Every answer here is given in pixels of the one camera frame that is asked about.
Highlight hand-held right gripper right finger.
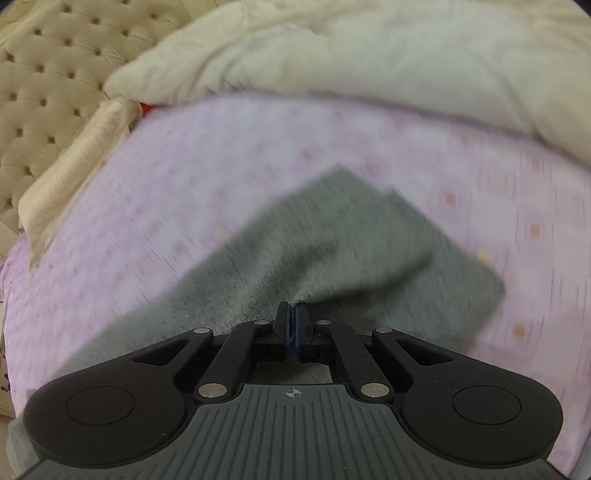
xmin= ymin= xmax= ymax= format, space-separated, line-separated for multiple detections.
xmin=295 ymin=303 xmax=456 ymax=402

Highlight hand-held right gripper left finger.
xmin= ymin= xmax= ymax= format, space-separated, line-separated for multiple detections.
xmin=132 ymin=302 xmax=293 ymax=400

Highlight grey pants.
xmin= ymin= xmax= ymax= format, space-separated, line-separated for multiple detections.
xmin=7 ymin=167 xmax=506 ymax=478

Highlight pink patterned bed sheet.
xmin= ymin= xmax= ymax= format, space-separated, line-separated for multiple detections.
xmin=0 ymin=90 xmax=591 ymax=480

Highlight beige satin pillow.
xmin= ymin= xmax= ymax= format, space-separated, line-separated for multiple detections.
xmin=18 ymin=97 xmax=139 ymax=268

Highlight cream duvet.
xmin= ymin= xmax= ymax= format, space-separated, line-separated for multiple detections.
xmin=104 ymin=0 xmax=591 ymax=167

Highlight beige tufted headboard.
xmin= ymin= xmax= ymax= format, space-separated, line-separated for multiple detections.
xmin=0 ymin=0 xmax=241 ymax=232

